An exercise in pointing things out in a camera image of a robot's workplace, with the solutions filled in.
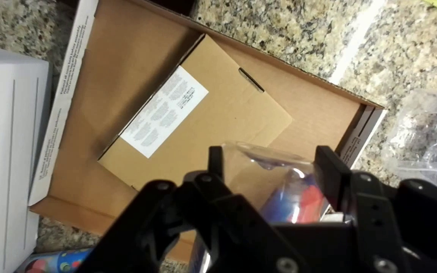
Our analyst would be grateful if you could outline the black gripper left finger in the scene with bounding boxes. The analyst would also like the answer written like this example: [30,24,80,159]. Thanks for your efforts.
[76,146,301,273]

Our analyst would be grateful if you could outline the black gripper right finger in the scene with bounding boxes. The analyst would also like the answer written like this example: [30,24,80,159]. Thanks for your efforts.
[314,144,437,273]

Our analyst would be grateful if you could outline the clear bottle with blue cap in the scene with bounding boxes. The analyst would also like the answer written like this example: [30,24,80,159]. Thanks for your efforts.
[222,141,348,228]

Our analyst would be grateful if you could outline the small brown cardboard box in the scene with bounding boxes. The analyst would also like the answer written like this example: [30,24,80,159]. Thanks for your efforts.
[97,33,294,191]

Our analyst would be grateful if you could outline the white cardboard storage box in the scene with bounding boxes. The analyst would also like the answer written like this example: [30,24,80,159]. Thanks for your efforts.
[0,44,52,273]

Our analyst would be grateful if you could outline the blue and white carton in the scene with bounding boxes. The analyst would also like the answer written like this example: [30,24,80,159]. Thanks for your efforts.
[15,246,97,273]

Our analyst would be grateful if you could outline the flat brown cardboard tray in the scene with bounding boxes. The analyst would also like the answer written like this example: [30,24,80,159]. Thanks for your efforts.
[27,0,389,240]

